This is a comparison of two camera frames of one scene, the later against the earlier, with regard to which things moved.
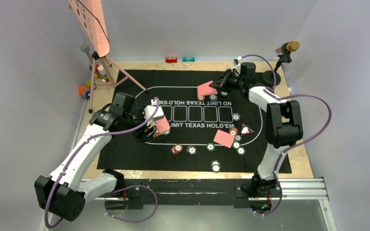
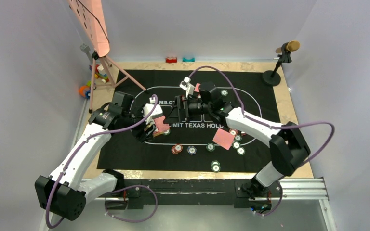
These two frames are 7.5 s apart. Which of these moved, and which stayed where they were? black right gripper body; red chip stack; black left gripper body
Moved: black right gripper body
Stayed: black left gripper body; red chip stack
